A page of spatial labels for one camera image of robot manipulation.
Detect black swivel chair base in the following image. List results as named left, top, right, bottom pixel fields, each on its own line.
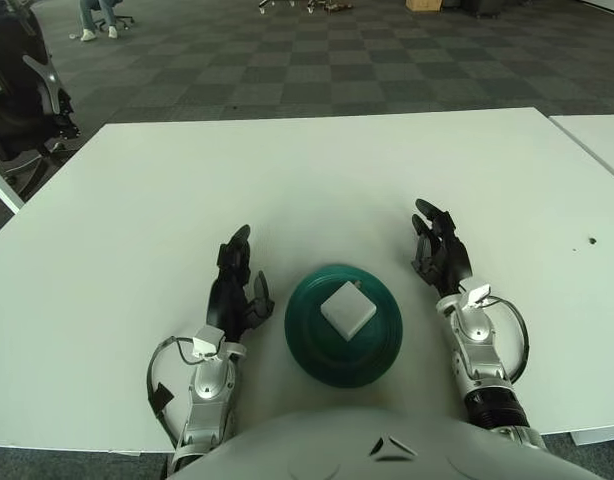
left=94, top=0, right=137, bottom=31

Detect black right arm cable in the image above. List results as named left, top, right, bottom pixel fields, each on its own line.
left=486, top=294, right=530, bottom=386

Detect white neighbouring table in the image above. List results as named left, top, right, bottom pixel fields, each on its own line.
left=548, top=113, right=614, bottom=189

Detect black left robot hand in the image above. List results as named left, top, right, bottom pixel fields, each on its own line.
left=205, top=224, right=277, bottom=346

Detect chair base with white casters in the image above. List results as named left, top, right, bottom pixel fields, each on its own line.
left=255, top=0, right=297, bottom=15

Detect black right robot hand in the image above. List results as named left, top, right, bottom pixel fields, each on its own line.
left=410, top=198, right=474, bottom=301

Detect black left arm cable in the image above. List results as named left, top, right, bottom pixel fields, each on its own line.
left=146, top=335, right=198, bottom=449

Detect black case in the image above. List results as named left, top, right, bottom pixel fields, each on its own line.
left=459, top=0, right=503, bottom=20

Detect dark green round plate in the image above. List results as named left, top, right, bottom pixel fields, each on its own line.
left=284, top=264, right=404, bottom=390

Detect white square charger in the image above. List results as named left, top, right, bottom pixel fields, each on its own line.
left=319, top=279, right=378, bottom=343

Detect person's legs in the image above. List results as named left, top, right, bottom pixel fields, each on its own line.
left=78, top=0, right=121, bottom=42

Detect grey robot torso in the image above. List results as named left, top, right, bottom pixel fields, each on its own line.
left=176, top=404, right=596, bottom=480

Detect white side desk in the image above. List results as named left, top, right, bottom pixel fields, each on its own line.
left=0, top=159, right=26, bottom=215

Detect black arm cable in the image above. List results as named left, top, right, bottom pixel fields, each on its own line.
left=486, top=294, right=530, bottom=386
left=146, top=335, right=198, bottom=449

